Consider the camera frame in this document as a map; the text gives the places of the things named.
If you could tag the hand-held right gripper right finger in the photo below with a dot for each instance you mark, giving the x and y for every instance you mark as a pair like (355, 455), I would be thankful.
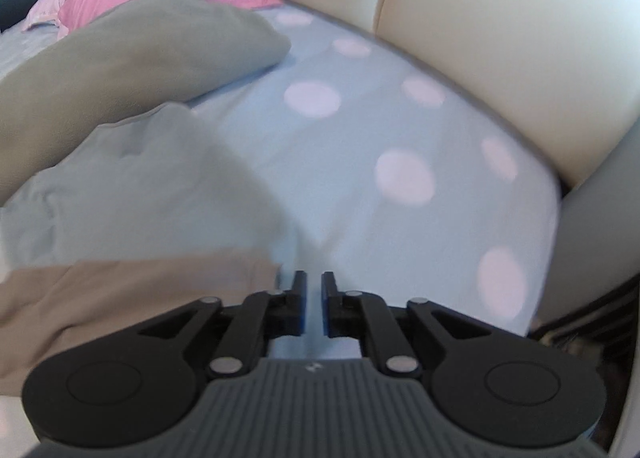
(325, 315)

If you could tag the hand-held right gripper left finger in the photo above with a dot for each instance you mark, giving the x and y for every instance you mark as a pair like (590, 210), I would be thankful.
(302, 315)

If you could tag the brown garment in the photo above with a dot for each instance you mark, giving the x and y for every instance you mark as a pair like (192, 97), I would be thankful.
(100, 298)

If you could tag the bed with dotted grey sheet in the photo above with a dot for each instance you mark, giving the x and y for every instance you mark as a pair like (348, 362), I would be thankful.
(375, 113)

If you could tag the light blue cloth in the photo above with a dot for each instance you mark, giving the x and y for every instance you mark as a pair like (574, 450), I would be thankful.
(125, 198)

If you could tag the folded grey-beige fleece blanket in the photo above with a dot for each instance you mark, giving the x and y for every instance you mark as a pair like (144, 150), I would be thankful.
(125, 53)

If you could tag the cream padded headboard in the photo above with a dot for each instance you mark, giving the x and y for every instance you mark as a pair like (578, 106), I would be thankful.
(500, 38)

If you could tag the patterned light pink pillow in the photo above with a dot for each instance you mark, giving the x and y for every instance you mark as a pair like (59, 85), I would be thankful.
(45, 11)

